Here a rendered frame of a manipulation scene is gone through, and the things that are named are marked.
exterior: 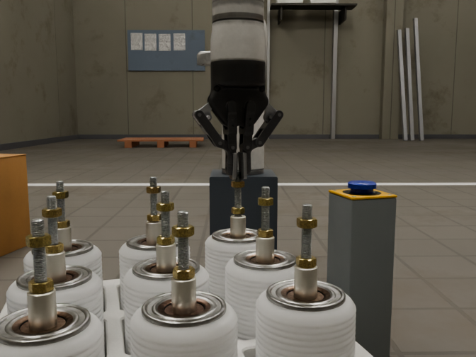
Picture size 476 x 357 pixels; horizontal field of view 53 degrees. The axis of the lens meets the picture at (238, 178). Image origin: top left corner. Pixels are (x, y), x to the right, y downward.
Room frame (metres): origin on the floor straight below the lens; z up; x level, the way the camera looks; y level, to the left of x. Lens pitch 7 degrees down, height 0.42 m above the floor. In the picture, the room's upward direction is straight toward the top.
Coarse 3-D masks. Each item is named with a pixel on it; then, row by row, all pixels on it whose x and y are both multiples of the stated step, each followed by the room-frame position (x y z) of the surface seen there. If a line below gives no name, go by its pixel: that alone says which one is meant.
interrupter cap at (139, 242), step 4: (136, 236) 0.66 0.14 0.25; (140, 236) 0.66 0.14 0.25; (144, 236) 0.67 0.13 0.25; (128, 240) 0.64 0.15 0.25; (132, 240) 0.64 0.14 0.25; (136, 240) 0.64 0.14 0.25; (140, 240) 0.64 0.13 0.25; (144, 240) 0.65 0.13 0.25; (176, 240) 0.64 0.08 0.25; (128, 244) 0.62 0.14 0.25; (132, 244) 0.62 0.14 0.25; (136, 244) 0.62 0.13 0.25; (140, 244) 0.62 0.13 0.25; (144, 244) 0.63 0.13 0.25; (148, 244) 0.63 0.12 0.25; (176, 244) 0.62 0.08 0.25; (132, 248) 0.61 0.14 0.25; (136, 248) 0.61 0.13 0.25; (140, 248) 0.60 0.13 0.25; (144, 248) 0.60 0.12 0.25; (148, 248) 0.60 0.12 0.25; (152, 248) 0.60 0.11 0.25
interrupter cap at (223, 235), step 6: (246, 228) 0.71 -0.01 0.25; (216, 234) 0.67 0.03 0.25; (222, 234) 0.68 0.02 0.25; (228, 234) 0.68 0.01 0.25; (246, 234) 0.68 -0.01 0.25; (252, 234) 0.68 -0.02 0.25; (216, 240) 0.65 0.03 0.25; (222, 240) 0.64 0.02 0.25; (228, 240) 0.64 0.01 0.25; (234, 240) 0.64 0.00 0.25; (240, 240) 0.64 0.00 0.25; (246, 240) 0.64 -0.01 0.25; (252, 240) 0.64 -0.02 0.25
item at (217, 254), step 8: (208, 240) 0.66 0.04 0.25; (208, 248) 0.65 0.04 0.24; (216, 248) 0.64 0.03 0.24; (224, 248) 0.63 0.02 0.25; (232, 248) 0.63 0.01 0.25; (240, 248) 0.63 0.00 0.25; (248, 248) 0.63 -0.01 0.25; (208, 256) 0.65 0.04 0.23; (216, 256) 0.64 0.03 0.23; (224, 256) 0.63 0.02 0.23; (232, 256) 0.63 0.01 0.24; (208, 264) 0.65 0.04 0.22; (216, 264) 0.64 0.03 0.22; (224, 264) 0.63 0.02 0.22; (208, 272) 0.65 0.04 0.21; (216, 272) 0.64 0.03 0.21; (224, 272) 0.63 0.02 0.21; (216, 280) 0.64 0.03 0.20; (224, 280) 0.63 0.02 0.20; (216, 288) 0.64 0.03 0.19; (224, 288) 0.63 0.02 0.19; (224, 296) 0.63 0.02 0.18
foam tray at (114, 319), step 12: (108, 288) 0.66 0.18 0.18; (108, 300) 0.61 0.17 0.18; (108, 312) 0.57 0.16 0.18; (120, 312) 0.57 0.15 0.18; (108, 324) 0.54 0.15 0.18; (120, 324) 0.54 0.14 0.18; (108, 336) 0.51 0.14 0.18; (120, 336) 0.51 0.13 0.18; (108, 348) 0.48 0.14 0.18; (120, 348) 0.48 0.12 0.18; (240, 348) 0.48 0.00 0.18; (252, 348) 0.48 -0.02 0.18; (360, 348) 0.48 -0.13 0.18
